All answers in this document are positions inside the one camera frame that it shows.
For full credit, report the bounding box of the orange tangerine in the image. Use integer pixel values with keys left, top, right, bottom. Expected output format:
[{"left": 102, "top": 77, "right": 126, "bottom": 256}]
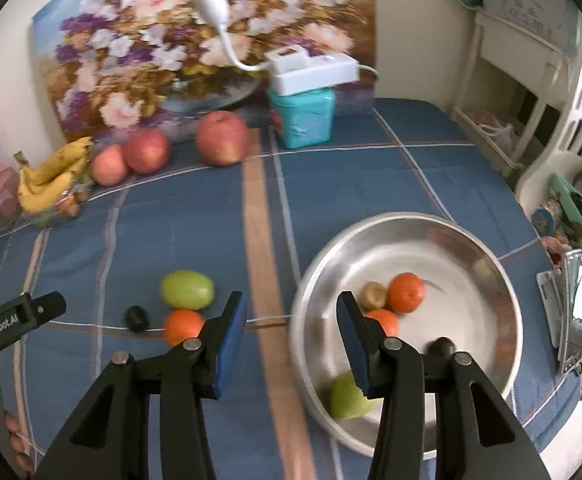
[
  {"left": 164, "top": 309, "right": 206, "bottom": 347},
  {"left": 387, "top": 272, "right": 426, "bottom": 314},
  {"left": 365, "top": 309, "right": 400, "bottom": 338}
]

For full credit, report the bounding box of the blue plaid tablecloth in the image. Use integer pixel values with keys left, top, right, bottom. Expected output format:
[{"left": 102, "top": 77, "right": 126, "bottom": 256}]
[{"left": 0, "top": 97, "right": 582, "bottom": 480}]

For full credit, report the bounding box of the shiny plastic package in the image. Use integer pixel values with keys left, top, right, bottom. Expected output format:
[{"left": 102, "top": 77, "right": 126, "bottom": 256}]
[{"left": 537, "top": 249, "right": 582, "bottom": 376}]

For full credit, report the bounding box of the round colourful tin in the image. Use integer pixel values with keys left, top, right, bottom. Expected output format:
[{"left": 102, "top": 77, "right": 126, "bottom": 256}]
[{"left": 532, "top": 199, "right": 564, "bottom": 234}]

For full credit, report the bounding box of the clear plastic box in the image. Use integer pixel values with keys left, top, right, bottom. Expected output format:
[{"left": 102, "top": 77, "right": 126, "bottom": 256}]
[{"left": 335, "top": 82, "right": 378, "bottom": 111}]

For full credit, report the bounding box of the teal box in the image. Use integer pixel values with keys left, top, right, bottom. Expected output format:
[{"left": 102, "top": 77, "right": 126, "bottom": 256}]
[{"left": 267, "top": 87, "right": 336, "bottom": 149}]

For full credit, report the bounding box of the green plastic rack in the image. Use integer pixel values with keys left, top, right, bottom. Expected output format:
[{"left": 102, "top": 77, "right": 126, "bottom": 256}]
[{"left": 548, "top": 172, "right": 582, "bottom": 281}]

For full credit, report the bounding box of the small black plum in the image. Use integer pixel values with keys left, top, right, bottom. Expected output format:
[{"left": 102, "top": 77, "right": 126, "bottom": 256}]
[
  {"left": 428, "top": 337, "right": 456, "bottom": 358},
  {"left": 124, "top": 306, "right": 150, "bottom": 333}
]

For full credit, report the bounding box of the red apple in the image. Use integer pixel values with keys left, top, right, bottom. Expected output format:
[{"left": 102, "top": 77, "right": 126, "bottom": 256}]
[
  {"left": 123, "top": 128, "right": 172, "bottom": 175},
  {"left": 195, "top": 111, "right": 250, "bottom": 167},
  {"left": 90, "top": 144, "right": 130, "bottom": 187}
]

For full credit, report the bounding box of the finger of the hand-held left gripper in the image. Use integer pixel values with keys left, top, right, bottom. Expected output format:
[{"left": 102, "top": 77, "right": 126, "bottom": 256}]
[{"left": 0, "top": 291, "right": 68, "bottom": 361}]

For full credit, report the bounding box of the brown kiwi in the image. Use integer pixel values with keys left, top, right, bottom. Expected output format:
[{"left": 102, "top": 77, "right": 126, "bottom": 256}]
[{"left": 360, "top": 281, "right": 388, "bottom": 311}]

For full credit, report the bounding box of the person's left hand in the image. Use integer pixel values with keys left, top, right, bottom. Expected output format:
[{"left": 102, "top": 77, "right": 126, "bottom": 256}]
[{"left": 3, "top": 409, "right": 36, "bottom": 477}]

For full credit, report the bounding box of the green mango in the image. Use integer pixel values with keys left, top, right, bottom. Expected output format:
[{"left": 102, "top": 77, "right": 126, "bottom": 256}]
[
  {"left": 330, "top": 371, "right": 382, "bottom": 421},
  {"left": 160, "top": 270, "right": 216, "bottom": 311}
]

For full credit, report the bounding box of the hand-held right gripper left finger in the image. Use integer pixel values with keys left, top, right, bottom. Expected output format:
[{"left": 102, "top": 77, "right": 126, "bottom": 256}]
[{"left": 33, "top": 290, "right": 249, "bottom": 480}]

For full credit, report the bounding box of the white lamp base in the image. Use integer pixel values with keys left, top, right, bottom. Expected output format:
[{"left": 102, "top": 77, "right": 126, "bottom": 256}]
[{"left": 265, "top": 45, "right": 360, "bottom": 96}]

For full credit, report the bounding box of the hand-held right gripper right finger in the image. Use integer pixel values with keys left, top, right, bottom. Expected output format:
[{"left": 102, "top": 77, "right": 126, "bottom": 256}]
[{"left": 336, "top": 290, "right": 544, "bottom": 480}]

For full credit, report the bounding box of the round steel plate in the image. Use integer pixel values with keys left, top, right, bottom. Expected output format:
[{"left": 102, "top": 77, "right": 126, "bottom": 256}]
[{"left": 290, "top": 212, "right": 524, "bottom": 461}]

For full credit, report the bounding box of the flower painting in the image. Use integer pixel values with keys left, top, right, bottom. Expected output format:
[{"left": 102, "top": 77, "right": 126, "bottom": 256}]
[{"left": 31, "top": 0, "right": 376, "bottom": 143}]

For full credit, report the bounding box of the yellow banana bunch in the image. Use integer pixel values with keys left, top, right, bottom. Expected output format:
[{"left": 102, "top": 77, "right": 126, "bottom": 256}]
[{"left": 15, "top": 137, "right": 94, "bottom": 214}]

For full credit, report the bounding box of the white shelf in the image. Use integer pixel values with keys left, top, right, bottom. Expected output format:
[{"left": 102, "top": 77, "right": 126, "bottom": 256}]
[{"left": 451, "top": 10, "right": 582, "bottom": 201}]

